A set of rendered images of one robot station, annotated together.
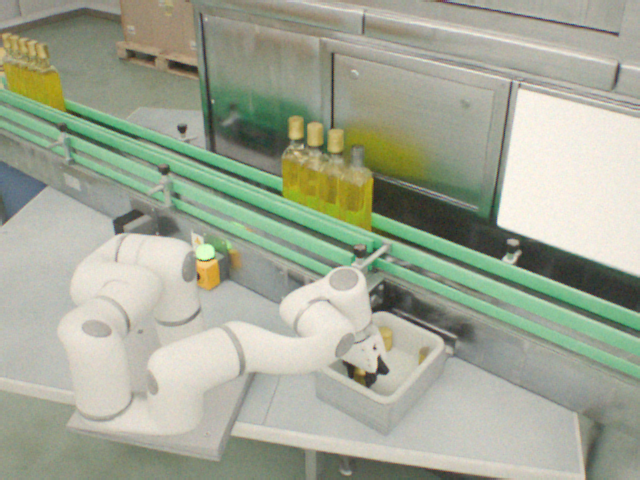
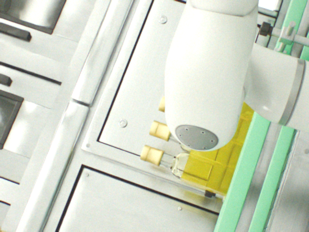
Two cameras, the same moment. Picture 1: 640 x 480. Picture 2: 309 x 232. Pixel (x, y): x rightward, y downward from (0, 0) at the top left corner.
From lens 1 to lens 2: 135 cm
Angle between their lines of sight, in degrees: 63
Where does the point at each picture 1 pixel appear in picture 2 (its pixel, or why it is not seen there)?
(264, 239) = (266, 176)
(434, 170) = not seen: hidden behind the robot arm
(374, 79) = (130, 101)
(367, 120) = not seen: hidden behind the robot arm
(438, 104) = (161, 44)
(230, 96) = not seen: outside the picture
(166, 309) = (275, 57)
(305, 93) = (135, 207)
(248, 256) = (289, 204)
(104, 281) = (188, 7)
